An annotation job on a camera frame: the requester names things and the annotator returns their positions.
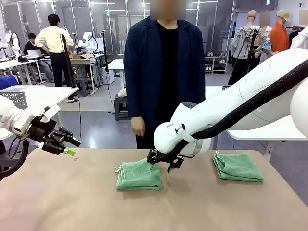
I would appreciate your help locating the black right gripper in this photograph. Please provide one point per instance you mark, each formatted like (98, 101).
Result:
(164, 158)

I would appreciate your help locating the mannequin in orange shirt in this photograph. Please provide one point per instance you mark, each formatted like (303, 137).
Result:
(279, 36)

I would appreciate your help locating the beige cloth bundle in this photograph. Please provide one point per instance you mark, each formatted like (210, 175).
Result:
(122, 92)

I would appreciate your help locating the clear plastic storage box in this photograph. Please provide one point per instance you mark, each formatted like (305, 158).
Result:
(24, 88)

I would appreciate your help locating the person's right hand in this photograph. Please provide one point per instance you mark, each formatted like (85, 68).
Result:
(138, 126)

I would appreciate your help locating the person in navy jacket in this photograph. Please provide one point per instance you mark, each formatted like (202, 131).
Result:
(144, 72)

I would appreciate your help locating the open cardboard box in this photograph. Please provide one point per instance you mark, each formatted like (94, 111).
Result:
(80, 56)

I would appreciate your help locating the person in cream shirt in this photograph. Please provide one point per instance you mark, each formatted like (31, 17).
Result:
(54, 38)

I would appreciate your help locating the grey plastic step stool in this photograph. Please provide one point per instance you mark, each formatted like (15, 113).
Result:
(120, 108)

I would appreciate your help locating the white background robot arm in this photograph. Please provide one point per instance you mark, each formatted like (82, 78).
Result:
(14, 41)
(87, 42)

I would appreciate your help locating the seated person with laptop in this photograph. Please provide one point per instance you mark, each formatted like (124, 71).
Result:
(30, 44)

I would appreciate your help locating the mannequin in grey shirt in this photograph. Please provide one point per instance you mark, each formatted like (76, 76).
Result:
(243, 36)

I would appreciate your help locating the dark grey plastic stool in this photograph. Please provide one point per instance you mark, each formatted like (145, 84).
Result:
(12, 160)

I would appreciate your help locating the mannequin in white top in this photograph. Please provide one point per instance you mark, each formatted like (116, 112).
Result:
(300, 39)

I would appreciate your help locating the wooden shoe shelf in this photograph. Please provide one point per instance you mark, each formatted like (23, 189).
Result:
(216, 63)

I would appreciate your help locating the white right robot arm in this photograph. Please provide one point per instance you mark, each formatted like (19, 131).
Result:
(240, 96)

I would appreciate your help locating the light grey perforated basket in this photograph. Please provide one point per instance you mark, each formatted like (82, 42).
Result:
(16, 98)

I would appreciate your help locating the small white desk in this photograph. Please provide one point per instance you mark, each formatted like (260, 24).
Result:
(118, 63)

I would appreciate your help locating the person's right forearm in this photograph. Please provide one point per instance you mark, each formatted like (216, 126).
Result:
(132, 103)

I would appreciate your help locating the black tripod with phone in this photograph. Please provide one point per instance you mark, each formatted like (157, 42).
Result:
(253, 38)

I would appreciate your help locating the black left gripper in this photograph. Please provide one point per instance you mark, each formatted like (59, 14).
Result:
(41, 131)

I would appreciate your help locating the green towel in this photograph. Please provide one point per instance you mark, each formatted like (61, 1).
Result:
(139, 178)
(238, 168)

